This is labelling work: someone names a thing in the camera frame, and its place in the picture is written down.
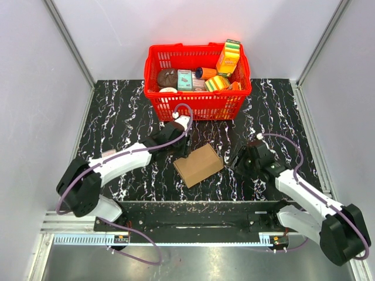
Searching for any brown cardboard box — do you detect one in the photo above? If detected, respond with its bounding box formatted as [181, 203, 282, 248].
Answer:
[173, 143, 224, 189]

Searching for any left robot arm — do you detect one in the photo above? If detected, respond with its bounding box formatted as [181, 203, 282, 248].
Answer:
[56, 115, 192, 232]

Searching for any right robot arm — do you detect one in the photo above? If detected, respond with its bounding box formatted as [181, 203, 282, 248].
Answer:
[229, 140, 371, 266]

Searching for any pink small box in basket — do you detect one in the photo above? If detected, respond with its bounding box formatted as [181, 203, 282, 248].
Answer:
[192, 71, 206, 91]

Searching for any teal snack box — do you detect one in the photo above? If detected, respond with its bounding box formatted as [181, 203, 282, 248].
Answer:
[177, 69, 192, 91]

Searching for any yellow green striped box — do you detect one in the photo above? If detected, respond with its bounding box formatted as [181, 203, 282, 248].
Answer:
[204, 76, 230, 92]

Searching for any red plastic shopping basket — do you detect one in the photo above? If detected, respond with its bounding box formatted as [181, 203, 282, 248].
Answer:
[144, 43, 252, 121]

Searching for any white round lid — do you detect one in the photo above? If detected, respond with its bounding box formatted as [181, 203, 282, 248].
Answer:
[159, 87, 178, 93]

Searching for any brown round cookie pack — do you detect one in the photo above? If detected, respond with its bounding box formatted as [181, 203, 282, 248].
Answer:
[156, 68, 178, 88]

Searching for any small orange packet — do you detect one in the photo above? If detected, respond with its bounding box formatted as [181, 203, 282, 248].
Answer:
[227, 81, 242, 91]

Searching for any orange tube with blue cap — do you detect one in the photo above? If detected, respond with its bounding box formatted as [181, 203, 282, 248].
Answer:
[195, 67, 217, 80]

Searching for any tall orange yellow carton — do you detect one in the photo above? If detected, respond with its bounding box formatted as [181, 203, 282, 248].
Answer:
[216, 39, 240, 78]

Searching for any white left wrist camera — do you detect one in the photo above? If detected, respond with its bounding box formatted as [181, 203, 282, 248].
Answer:
[172, 112, 190, 131]

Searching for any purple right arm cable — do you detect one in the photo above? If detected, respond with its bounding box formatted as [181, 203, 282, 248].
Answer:
[256, 133, 370, 261]

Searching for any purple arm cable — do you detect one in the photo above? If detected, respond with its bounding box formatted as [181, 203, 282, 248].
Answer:
[256, 133, 370, 261]
[55, 104, 194, 266]

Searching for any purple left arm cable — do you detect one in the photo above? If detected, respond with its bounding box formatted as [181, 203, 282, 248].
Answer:
[55, 104, 194, 266]

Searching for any aluminium frame rail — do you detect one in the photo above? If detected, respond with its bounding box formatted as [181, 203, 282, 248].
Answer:
[43, 0, 96, 86]

